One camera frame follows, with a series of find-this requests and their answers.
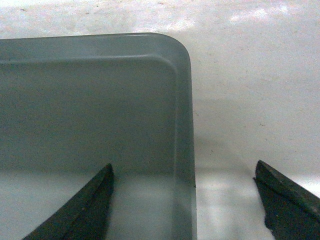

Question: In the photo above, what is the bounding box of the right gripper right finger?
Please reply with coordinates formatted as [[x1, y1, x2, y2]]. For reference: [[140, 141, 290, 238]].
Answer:
[[253, 160, 320, 240]]

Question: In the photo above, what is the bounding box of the grey rectangular serving tray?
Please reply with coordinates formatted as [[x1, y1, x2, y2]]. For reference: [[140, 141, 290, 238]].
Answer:
[[0, 33, 197, 240]]

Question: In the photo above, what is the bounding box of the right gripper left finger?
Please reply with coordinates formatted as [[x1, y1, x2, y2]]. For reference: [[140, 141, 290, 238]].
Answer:
[[24, 163, 114, 240]]

